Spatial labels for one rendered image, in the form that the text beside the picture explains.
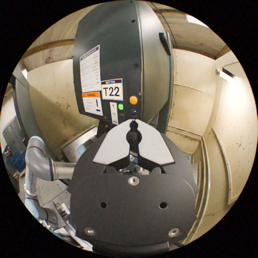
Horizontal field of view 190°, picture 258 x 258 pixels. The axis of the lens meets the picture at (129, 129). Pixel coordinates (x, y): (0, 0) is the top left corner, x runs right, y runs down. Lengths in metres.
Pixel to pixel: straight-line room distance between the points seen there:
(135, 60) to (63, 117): 1.37
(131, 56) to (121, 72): 0.06
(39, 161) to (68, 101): 1.25
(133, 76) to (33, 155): 0.42
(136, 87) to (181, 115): 1.13
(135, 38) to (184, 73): 1.05
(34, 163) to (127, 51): 0.46
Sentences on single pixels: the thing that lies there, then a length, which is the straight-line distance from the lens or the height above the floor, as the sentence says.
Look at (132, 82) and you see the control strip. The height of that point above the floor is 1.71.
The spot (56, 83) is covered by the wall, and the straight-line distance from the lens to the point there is 1.45.
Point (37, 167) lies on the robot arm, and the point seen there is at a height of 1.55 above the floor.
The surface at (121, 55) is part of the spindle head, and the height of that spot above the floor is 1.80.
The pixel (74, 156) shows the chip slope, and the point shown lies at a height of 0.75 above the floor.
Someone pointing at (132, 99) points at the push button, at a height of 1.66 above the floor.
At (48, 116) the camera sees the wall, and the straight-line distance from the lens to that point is 1.43.
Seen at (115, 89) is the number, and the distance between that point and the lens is 0.28.
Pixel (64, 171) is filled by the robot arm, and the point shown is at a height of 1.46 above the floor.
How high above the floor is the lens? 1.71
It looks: 33 degrees down
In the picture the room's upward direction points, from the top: 2 degrees counter-clockwise
